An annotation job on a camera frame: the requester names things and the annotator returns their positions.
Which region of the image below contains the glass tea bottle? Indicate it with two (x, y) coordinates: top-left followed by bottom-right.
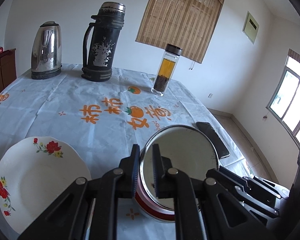
(151, 44), (182, 96)

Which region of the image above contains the light blue printed tablecloth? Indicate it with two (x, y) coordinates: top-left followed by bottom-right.
(0, 64), (251, 239)

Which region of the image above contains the red enamel bowl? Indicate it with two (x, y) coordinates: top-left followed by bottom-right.
(135, 125), (219, 223)

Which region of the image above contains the brown wooden sideboard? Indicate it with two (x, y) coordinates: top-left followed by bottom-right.
(0, 49), (17, 93)

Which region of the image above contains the stainless steel electric kettle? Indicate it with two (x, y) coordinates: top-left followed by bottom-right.
(31, 21), (62, 80)

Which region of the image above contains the black smartphone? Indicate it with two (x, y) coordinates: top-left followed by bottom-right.
(196, 122), (230, 159)

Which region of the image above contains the bamboo window blind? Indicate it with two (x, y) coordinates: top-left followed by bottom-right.
(136, 0), (224, 63)

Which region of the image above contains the wall electrical panel box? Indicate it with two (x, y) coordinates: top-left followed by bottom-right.
(242, 11), (259, 44)

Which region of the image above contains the black worn thermos flask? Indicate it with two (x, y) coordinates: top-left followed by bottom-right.
(81, 2), (125, 82)

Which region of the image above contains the window with frame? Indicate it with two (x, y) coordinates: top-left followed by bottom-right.
(267, 49), (300, 146)

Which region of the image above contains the red flower white plate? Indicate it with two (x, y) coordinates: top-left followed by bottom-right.
(0, 137), (91, 234)

